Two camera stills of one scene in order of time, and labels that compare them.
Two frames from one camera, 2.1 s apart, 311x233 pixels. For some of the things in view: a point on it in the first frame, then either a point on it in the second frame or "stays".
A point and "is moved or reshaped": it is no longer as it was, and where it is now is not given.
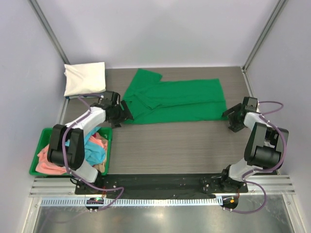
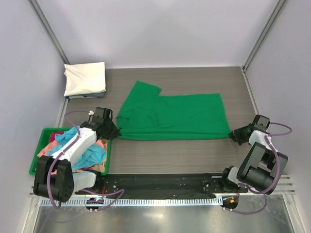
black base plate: (130, 185) stays
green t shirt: (150, 100) is moved or reshaped
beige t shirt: (102, 166) stays
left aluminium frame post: (44, 23) stays
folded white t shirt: (81, 77) stays
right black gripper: (234, 126) -> (235, 135)
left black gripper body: (117, 116) -> (109, 125)
